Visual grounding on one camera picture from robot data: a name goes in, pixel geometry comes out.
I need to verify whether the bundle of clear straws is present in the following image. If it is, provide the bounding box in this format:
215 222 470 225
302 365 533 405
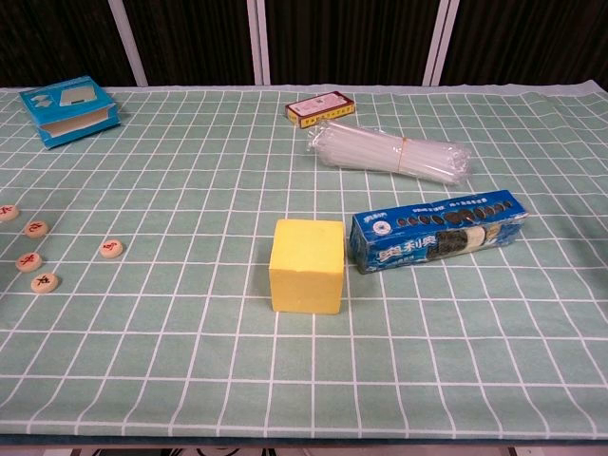
305 118 473 185

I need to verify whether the yellow foam cube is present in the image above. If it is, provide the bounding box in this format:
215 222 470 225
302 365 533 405
268 218 347 316

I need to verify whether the red flat card box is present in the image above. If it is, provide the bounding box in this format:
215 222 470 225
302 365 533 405
284 89 357 130

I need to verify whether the blue kitchen scale box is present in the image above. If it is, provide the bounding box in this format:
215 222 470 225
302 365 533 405
18 74 123 151

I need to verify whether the dark folding partition screen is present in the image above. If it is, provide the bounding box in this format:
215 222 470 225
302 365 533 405
0 0 608 89

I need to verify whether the blue Oreo cookie box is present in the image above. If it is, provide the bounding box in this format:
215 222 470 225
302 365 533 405
350 188 531 276

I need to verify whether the green checked tablecloth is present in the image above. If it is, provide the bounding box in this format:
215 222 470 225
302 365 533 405
0 80 608 450

